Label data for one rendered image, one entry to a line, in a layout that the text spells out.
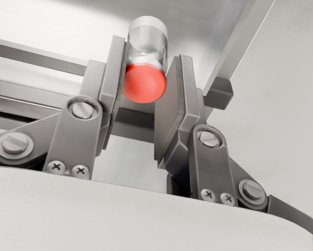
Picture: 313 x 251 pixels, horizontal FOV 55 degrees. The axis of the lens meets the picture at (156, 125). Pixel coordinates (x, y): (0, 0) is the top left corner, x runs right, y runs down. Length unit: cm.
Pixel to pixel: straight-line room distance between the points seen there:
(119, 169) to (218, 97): 15
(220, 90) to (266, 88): 120
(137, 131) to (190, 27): 10
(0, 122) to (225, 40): 19
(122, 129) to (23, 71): 9
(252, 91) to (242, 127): 23
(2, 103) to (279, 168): 173
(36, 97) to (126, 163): 12
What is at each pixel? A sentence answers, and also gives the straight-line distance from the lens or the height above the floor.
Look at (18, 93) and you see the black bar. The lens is 27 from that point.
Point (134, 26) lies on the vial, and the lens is 16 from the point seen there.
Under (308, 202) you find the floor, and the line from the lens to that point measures 228.
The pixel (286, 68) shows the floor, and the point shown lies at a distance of 140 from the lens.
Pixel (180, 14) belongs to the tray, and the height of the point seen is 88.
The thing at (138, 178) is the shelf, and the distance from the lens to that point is 35.
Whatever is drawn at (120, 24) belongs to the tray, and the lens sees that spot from 23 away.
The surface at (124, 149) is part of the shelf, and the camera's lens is 32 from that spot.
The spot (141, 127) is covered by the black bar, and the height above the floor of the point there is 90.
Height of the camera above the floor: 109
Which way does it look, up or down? 46 degrees down
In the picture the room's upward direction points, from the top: 178 degrees counter-clockwise
